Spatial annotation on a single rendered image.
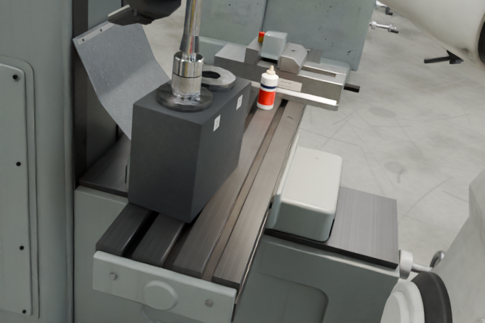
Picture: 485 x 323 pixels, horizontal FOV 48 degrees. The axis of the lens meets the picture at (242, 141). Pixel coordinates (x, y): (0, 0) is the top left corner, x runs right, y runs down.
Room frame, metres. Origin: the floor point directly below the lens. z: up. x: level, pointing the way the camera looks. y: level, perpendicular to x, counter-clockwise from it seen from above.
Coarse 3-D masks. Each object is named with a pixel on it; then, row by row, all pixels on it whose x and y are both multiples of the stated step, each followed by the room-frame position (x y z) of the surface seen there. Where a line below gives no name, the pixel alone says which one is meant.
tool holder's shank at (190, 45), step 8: (192, 0) 0.79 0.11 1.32; (200, 0) 0.79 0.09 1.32; (192, 8) 0.79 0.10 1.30; (200, 8) 0.79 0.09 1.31; (192, 16) 0.79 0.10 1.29; (200, 16) 0.79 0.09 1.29; (184, 24) 0.79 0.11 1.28; (192, 24) 0.79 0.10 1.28; (200, 24) 0.80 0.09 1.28; (184, 32) 0.79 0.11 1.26; (192, 32) 0.79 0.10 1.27; (184, 40) 0.79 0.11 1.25; (192, 40) 0.79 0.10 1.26; (184, 48) 0.78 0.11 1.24; (192, 48) 0.78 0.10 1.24; (184, 56) 0.79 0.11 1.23; (192, 56) 0.79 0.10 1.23
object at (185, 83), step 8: (176, 64) 0.78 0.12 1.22; (176, 72) 0.78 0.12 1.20; (184, 72) 0.77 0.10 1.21; (192, 72) 0.78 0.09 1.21; (200, 72) 0.79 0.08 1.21; (176, 80) 0.78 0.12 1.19; (184, 80) 0.77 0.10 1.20; (192, 80) 0.78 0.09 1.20; (200, 80) 0.79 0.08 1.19; (176, 88) 0.78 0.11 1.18; (184, 88) 0.77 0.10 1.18; (192, 88) 0.78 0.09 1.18; (200, 88) 0.80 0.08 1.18; (176, 96) 0.78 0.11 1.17; (184, 96) 0.77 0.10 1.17; (192, 96) 0.78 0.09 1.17
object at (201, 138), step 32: (160, 96) 0.77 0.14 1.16; (224, 96) 0.84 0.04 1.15; (160, 128) 0.74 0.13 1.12; (192, 128) 0.73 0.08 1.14; (224, 128) 0.82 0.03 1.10; (160, 160) 0.74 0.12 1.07; (192, 160) 0.73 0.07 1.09; (224, 160) 0.85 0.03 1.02; (128, 192) 0.76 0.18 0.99; (160, 192) 0.74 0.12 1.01; (192, 192) 0.72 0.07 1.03
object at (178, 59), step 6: (174, 54) 0.80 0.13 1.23; (180, 54) 0.80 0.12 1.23; (198, 54) 0.81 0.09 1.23; (174, 60) 0.79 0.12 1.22; (180, 60) 0.78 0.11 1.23; (186, 60) 0.78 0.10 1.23; (192, 60) 0.78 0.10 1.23; (198, 60) 0.79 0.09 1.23; (186, 66) 0.77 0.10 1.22; (192, 66) 0.78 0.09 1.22; (198, 66) 0.78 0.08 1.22
